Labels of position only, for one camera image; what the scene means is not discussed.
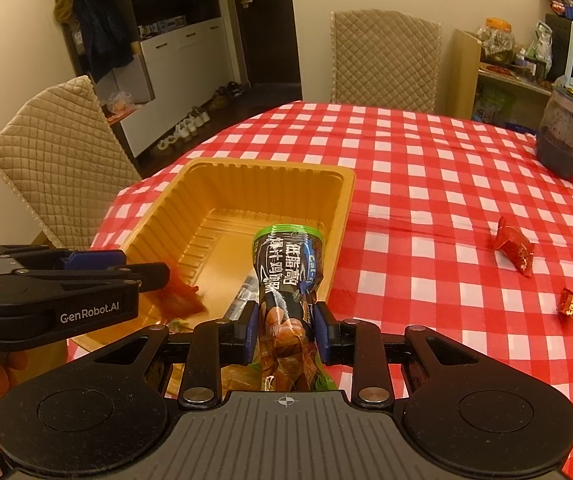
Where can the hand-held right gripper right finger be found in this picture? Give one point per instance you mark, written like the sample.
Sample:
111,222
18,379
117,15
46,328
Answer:
320,332

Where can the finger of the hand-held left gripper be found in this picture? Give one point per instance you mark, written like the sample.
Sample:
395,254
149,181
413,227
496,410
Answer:
91,259
151,276

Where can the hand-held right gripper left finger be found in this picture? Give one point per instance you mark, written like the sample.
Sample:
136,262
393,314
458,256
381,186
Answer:
250,335

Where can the silver snack packet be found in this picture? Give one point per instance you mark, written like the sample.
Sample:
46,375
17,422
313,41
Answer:
241,302

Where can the green black snack packet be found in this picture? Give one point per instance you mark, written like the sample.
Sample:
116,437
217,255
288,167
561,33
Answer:
286,270

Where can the yellow plastic tray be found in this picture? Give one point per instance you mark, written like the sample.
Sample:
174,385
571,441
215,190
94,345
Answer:
266,195

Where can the red green snack packet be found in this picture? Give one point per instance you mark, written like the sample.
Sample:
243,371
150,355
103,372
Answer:
180,323

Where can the beige quilted chair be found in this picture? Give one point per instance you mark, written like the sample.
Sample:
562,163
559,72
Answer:
61,160
386,60

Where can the red white checked tablecloth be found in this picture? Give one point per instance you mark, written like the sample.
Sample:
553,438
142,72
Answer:
416,210

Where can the clear plastic bag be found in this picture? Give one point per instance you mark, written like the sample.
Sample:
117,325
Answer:
119,102

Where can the row of shoes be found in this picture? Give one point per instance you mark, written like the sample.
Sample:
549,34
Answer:
191,120

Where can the dark hanging coat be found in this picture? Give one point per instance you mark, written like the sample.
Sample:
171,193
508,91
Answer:
101,30

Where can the white and dark cabinet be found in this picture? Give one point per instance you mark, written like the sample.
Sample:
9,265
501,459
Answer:
186,45

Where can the small red candy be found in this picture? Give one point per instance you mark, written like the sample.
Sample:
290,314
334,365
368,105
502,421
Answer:
570,302

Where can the yellow hanging cloth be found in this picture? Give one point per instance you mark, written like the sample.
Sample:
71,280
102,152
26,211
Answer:
65,5

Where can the dark wooden door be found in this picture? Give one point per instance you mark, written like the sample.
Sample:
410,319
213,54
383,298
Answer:
266,35

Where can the wooden shelf unit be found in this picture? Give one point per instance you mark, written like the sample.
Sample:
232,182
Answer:
466,75

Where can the dark glass jar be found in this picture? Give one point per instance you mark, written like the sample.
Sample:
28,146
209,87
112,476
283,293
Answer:
566,140

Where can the plastic jar with orange lid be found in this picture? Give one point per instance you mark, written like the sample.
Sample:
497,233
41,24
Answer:
496,40

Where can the green white bag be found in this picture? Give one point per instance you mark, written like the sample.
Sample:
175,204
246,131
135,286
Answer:
540,47

